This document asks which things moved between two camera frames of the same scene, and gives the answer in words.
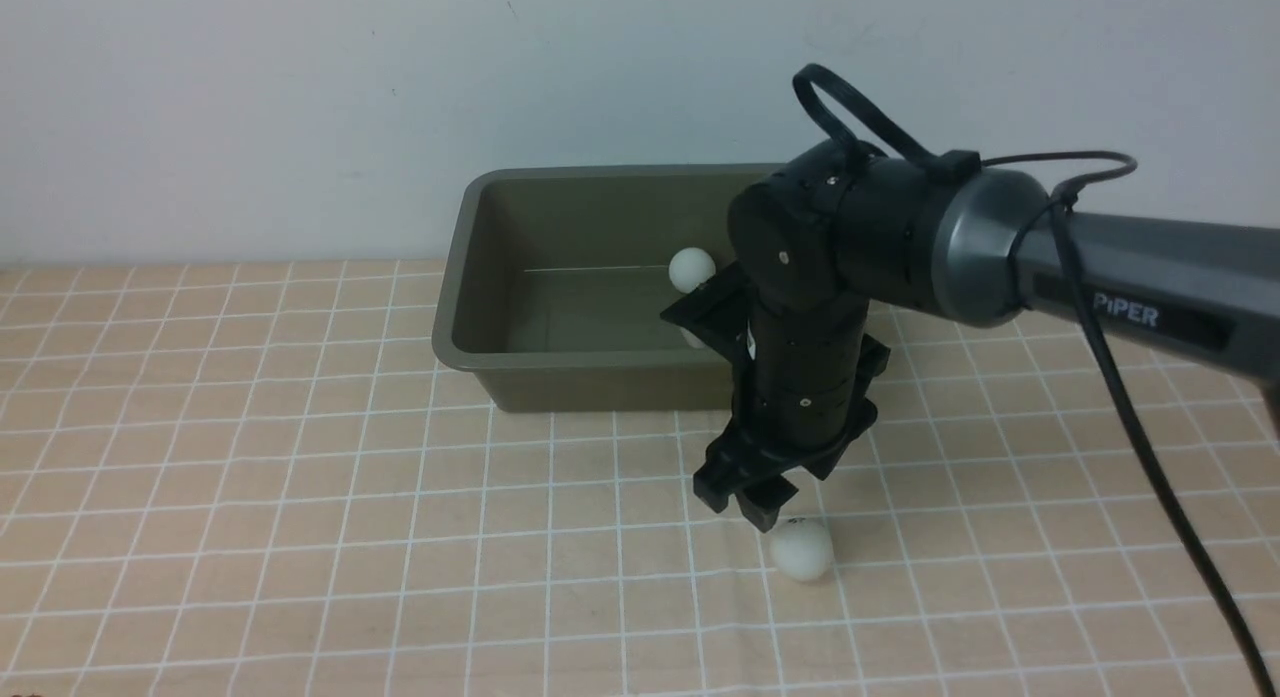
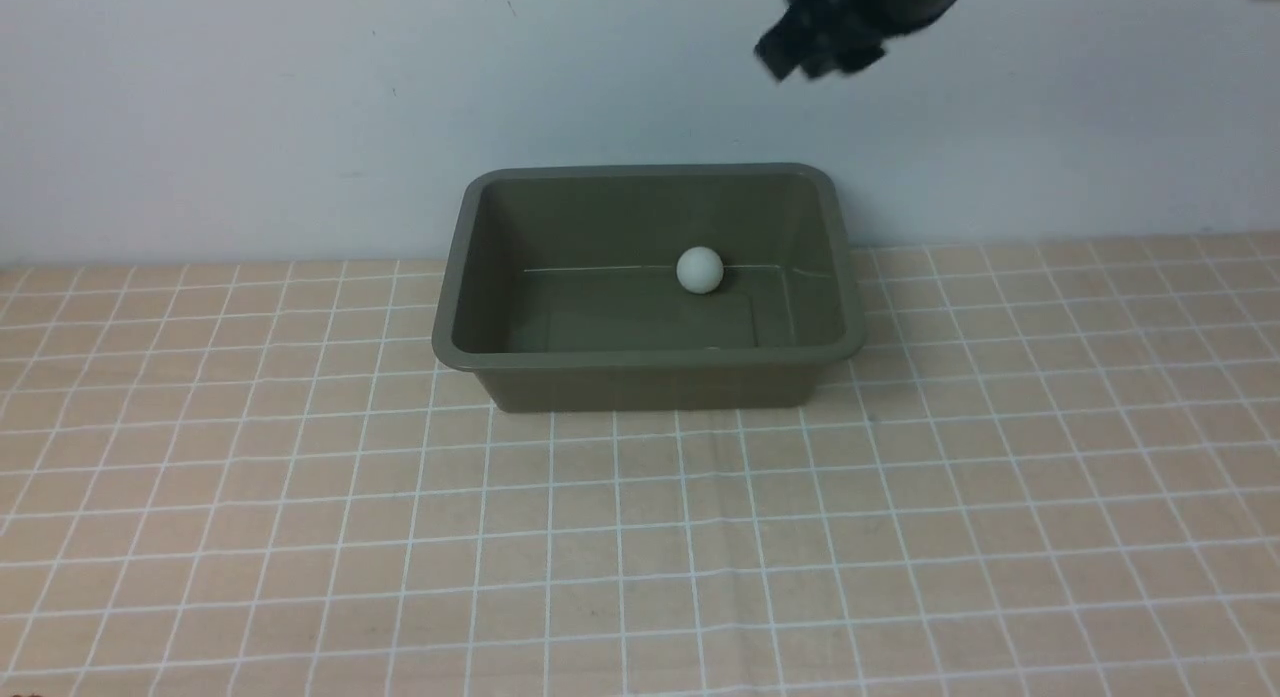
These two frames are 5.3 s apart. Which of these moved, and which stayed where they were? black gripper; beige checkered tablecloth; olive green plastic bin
Moved: black gripper
Stayed: olive green plastic bin; beige checkered tablecloth
